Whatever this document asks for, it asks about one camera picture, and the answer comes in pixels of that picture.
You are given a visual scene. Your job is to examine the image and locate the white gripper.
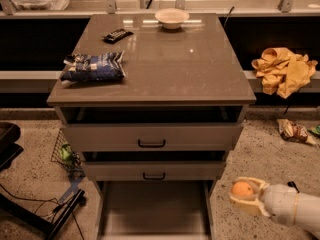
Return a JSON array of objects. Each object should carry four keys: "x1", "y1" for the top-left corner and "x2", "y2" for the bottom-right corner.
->
[{"x1": 229, "y1": 177, "x2": 297, "y2": 226}]

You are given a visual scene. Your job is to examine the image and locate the orange fruit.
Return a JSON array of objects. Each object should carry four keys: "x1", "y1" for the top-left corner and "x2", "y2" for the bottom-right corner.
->
[{"x1": 231, "y1": 181, "x2": 254, "y2": 197}]

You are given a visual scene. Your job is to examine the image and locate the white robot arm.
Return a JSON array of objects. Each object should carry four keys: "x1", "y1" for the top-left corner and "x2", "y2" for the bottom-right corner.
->
[{"x1": 229, "y1": 177, "x2": 320, "y2": 239}]

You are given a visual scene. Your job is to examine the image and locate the grey drawer cabinet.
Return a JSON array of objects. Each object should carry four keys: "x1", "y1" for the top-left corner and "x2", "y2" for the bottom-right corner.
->
[{"x1": 46, "y1": 13, "x2": 257, "y2": 240}]

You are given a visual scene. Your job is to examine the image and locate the bottom open drawer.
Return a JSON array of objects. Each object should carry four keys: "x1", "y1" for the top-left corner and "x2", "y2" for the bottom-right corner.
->
[{"x1": 96, "y1": 181, "x2": 214, "y2": 240}]

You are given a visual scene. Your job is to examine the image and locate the middle grey drawer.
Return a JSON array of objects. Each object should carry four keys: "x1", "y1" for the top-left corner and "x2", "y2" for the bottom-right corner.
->
[{"x1": 82, "y1": 161, "x2": 225, "y2": 181}]

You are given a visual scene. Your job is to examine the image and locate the grey drawer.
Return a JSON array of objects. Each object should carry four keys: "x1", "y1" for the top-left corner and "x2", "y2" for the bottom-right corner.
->
[
  {"x1": 82, "y1": 161, "x2": 225, "y2": 181},
  {"x1": 62, "y1": 123, "x2": 243, "y2": 152}
]

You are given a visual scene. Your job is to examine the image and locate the top grey drawer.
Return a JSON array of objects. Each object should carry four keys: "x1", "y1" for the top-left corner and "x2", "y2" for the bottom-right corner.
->
[{"x1": 62, "y1": 123, "x2": 243, "y2": 152}]

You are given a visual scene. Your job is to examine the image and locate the black bar right floor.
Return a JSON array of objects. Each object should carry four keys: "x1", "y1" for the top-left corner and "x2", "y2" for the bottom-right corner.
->
[{"x1": 287, "y1": 181, "x2": 300, "y2": 193}]

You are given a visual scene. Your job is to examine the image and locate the brown snack wrapper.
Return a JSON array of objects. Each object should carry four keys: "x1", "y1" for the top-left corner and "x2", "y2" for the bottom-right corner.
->
[{"x1": 277, "y1": 119, "x2": 316, "y2": 145}]

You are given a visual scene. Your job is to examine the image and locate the green packet right edge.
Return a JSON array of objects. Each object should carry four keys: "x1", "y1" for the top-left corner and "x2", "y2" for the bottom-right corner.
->
[{"x1": 309, "y1": 124, "x2": 320, "y2": 136}]

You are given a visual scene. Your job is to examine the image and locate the yellow crumpled cloth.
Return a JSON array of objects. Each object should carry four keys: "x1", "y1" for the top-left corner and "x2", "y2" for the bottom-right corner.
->
[{"x1": 251, "y1": 47, "x2": 318, "y2": 99}]

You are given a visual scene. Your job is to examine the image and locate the blue tape strip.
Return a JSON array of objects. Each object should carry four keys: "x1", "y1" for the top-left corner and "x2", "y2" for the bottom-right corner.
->
[{"x1": 58, "y1": 174, "x2": 83, "y2": 203}]

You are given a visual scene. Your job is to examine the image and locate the green object in basket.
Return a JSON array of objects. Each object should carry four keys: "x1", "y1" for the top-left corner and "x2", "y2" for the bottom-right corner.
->
[{"x1": 60, "y1": 144, "x2": 73, "y2": 162}]

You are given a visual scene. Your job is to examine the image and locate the white ceramic bowl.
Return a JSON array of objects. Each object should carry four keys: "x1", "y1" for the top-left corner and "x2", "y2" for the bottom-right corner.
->
[{"x1": 155, "y1": 8, "x2": 189, "y2": 29}]

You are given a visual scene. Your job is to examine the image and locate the blue chip bag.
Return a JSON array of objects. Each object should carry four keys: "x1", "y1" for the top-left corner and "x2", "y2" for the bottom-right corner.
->
[{"x1": 61, "y1": 51, "x2": 125, "y2": 82}]

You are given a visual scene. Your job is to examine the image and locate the black remote control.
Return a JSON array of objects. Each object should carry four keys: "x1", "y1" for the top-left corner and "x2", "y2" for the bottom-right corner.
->
[{"x1": 103, "y1": 28, "x2": 132, "y2": 44}]

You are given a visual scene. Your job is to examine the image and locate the black stand base left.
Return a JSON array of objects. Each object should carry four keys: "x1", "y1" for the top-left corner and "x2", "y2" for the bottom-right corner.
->
[{"x1": 0, "y1": 189, "x2": 85, "y2": 240}]

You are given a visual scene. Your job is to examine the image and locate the wire mesh basket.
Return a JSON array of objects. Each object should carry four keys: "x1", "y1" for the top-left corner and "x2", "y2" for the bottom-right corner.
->
[{"x1": 51, "y1": 130, "x2": 83, "y2": 174}]

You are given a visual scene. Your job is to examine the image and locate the black floor cable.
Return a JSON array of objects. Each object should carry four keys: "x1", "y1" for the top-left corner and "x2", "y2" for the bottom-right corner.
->
[{"x1": 0, "y1": 183, "x2": 86, "y2": 240}]

